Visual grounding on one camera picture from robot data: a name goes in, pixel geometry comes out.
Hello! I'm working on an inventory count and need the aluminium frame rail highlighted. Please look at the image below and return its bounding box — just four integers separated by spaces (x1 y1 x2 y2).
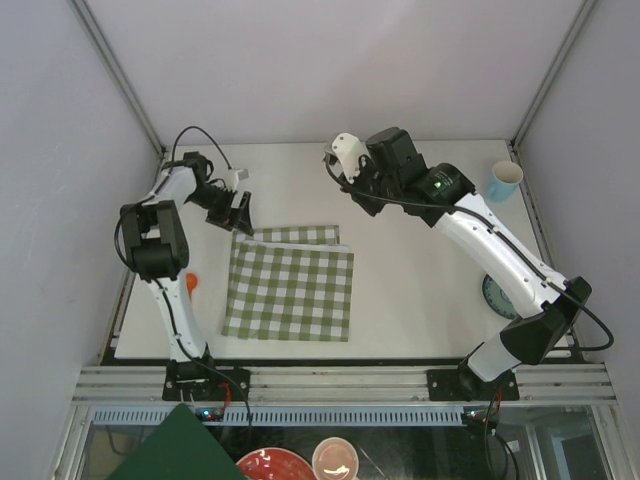
72 364 617 406

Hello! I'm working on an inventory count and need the green white checkered cloth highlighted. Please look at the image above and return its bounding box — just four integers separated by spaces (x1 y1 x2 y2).
221 224 354 342

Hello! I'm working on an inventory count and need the light blue mug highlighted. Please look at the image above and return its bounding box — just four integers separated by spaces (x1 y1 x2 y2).
487 161 524 203

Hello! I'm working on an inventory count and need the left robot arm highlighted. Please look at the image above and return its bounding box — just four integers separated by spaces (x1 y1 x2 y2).
114 151 254 365

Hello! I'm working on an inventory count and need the blue patterned plate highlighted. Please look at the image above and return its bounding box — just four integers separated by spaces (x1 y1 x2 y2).
481 275 519 320

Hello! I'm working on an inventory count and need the orange plastic spoon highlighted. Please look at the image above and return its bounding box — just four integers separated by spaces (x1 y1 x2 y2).
185 272 199 299

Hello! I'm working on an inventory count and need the red plate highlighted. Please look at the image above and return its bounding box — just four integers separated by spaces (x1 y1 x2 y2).
236 447 316 480

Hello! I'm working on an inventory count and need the perforated grey cable tray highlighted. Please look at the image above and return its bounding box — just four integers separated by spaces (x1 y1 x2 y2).
92 406 465 427

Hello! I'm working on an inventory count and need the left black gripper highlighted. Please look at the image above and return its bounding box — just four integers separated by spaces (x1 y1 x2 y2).
186 186 253 237

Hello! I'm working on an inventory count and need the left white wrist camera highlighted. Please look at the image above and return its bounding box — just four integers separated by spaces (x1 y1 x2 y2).
220 168 249 191

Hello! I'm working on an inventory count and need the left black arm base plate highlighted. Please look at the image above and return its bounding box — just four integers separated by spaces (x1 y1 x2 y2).
162 360 251 402

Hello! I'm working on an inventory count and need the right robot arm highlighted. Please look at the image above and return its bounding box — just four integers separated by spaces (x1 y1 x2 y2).
325 127 592 400

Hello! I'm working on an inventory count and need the pink bowl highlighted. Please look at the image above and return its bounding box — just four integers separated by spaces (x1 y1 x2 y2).
311 437 360 480

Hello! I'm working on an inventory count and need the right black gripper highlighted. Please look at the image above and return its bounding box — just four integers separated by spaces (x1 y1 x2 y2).
338 154 401 218

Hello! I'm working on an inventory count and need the green board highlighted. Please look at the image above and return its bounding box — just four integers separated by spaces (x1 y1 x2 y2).
108 404 245 480

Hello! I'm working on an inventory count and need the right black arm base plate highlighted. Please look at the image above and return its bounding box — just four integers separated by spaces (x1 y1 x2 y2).
426 369 520 401

